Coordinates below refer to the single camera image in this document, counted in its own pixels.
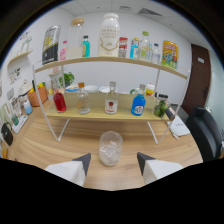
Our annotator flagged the red liquid bottle white cap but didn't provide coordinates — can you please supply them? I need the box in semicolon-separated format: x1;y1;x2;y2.
53;87;68;114

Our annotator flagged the clear bottle green cap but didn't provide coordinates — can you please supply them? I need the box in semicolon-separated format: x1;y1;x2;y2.
138;31;151;62

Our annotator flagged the yellow red lidded cup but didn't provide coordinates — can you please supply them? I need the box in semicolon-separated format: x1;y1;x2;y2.
145;83;156;98

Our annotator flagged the white cup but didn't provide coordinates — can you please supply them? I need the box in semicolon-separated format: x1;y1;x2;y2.
83;84;99;93

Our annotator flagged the white paper bag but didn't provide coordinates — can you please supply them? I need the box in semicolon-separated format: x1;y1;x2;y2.
166;114;191;139

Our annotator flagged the clear glass with ice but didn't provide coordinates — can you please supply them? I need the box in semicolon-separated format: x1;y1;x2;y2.
98;130;124;167

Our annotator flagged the black chair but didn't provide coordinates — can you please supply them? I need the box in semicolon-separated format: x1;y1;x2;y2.
185;106;224;163

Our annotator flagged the glass jar of green limes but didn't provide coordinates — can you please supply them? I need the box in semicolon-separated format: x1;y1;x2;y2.
152;96;172;118

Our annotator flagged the white metal wooden shelf rack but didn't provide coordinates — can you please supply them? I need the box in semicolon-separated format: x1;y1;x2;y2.
32;55;191;145

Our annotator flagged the blue liquid bottle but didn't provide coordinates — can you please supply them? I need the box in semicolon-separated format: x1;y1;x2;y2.
130;83;147;117

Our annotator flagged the black bag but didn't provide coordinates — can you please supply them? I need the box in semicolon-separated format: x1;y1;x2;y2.
0;121;14;147

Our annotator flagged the white bottle blue band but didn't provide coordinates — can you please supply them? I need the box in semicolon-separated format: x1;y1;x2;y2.
23;99;34;116

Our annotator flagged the clear bottle red label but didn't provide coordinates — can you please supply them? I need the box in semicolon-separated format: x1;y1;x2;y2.
104;81;119;115

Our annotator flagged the orange basket with fruit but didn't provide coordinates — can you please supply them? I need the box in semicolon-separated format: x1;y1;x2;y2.
27;84;49;108

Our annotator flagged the blue label tub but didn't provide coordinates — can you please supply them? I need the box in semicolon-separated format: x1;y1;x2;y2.
65;84;80;93

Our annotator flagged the red rim bowl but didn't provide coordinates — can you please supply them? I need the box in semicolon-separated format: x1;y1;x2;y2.
98;85;111;94

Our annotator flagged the green potted plant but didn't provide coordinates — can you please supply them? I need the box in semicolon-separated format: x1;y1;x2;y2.
58;71;76;88

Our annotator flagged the white kettle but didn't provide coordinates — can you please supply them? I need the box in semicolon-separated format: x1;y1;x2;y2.
18;79;33;96

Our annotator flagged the brown door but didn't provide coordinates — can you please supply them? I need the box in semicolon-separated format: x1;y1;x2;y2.
181;43;212;116

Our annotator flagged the small clear water bottle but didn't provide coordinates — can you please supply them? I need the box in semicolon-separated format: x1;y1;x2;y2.
151;42;162;65

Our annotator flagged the pink bottle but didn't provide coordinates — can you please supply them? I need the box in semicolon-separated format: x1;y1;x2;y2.
59;40;68;62

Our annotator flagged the blue label bottle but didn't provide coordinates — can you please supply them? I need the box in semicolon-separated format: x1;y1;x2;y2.
129;37;140;60

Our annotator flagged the small teal bottle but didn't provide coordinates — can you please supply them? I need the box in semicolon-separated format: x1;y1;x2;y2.
81;35;91;58

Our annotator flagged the tall black silver can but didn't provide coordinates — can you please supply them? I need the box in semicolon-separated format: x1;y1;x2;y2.
41;24;62;66

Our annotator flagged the red white box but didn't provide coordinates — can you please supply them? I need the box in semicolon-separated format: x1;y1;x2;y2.
118;36;129;59

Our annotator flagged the large white milk bottle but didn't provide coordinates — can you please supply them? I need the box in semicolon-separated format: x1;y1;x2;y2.
98;12;121;58

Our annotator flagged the wooden wall shelf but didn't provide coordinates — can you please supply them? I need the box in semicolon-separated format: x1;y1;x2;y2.
6;49;34;68

